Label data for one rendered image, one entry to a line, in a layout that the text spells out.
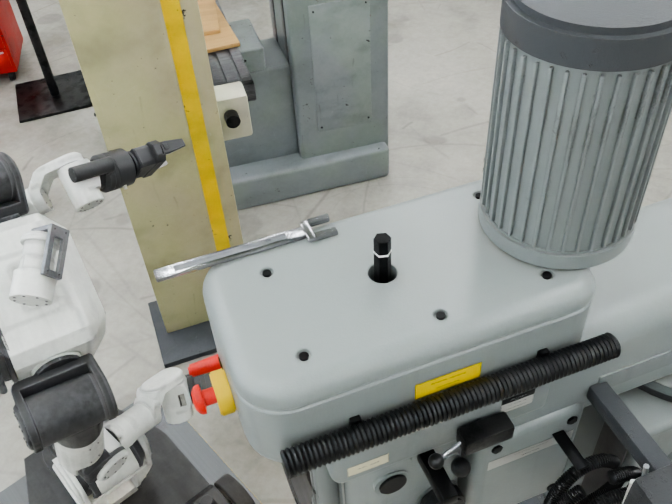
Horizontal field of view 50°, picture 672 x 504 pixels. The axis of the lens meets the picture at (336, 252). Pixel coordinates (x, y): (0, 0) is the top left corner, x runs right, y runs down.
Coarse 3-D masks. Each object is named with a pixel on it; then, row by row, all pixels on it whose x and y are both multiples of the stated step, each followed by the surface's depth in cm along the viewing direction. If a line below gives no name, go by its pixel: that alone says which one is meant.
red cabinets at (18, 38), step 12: (0, 0) 495; (0, 12) 489; (12, 12) 522; (0, 24) 484; (12, 24) 515; (0, 36) 485; (12, 36) 509; (0, 48) 490; (12, 48) 502; (0, 60) 495; (12, 60) 498; (0, 72) 502; (12, 72) 507
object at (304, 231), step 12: (324, 216) 99; (300, 228) 97; (264, 240) 96; (276, 240) 96; (288, 240) 96; (312, 240) 96; (216, 252) 95; (228, 252) 95; (240, 252) 95; (252, 252) 95; (180, 264) 94; (192, 264) 93; (204, 264) 93; (216, 264) 94; (156, 276) 92; (168, 276) 92
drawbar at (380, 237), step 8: (376, 240) 87; (384, 240) 87; (376, 248) 88; (384, 248) 88; (376, 256) 89; (376, 264) 90; (384, 264) 89; (376, 272) 91; (384, 272) 90; (376, 280) 92; (384, 280) 91
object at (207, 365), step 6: (216, 354) 107; (204, 360) 106; (210, 360) 106; (216, 360) 106; (192, 366) 105; (198, 366) 105; (204, 366) 105; (210, 366) 105; (216, 366) 106; (192, 372) 105; (198, 372) 105; (204, 372) 106
